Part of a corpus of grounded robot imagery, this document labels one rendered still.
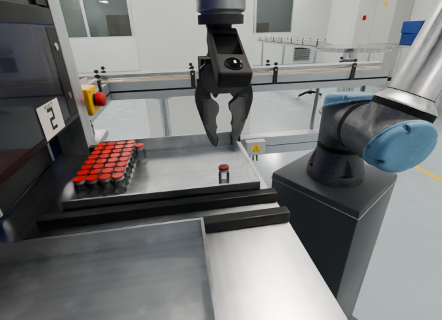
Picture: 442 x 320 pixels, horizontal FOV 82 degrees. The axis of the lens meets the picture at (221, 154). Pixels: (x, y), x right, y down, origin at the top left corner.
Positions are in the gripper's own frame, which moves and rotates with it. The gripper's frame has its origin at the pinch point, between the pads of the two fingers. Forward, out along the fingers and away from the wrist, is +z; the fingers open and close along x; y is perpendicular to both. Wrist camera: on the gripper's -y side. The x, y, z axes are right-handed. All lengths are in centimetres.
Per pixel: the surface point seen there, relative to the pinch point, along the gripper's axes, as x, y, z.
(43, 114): 31.4, 6.5, -4.9
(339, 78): -86, 99, 9
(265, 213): -4.5, -11.0, 8.5
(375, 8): -446, 552, -56
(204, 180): 3.6, 3.8, 10.3
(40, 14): 31.6, 17.2, -21.1
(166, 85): 13, 98, 8
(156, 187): 13.4, 3.0, 10.3
